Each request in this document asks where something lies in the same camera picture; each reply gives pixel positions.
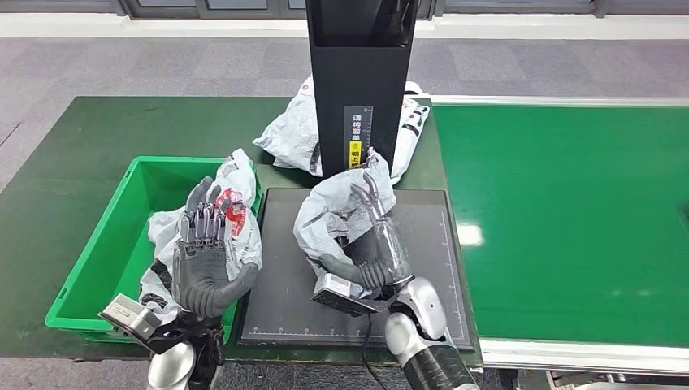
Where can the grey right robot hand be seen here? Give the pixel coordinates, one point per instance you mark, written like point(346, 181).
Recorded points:
point(385, 253)

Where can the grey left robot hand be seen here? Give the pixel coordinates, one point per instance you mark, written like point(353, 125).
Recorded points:
point(202, 274)

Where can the plain white parcel bag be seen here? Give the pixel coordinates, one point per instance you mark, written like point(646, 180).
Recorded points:
point(328, 210)

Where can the white parcel bag red logo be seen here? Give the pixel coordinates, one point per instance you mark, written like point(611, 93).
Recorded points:
point(239, 177)

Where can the black inbound scanner machine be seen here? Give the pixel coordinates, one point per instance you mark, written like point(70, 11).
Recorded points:
point(430, 258)

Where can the white parcel bag black print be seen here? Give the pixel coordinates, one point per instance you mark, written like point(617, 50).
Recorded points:
point(290, 134)

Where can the green conveyor belt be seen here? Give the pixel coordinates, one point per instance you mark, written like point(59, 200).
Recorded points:
point(565, 215)

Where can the green plastic bin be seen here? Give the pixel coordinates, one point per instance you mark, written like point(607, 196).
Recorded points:
point(107, 242)

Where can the yellow black label sticker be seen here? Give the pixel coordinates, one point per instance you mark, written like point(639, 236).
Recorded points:
point(358, 124)

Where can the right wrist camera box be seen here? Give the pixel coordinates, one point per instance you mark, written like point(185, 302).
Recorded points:
point(339, 293)

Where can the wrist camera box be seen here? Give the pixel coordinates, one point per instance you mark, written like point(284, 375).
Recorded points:
point(132, 317)
point(339, 293)

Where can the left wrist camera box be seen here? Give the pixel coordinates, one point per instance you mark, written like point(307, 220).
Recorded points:
point(132, 317)

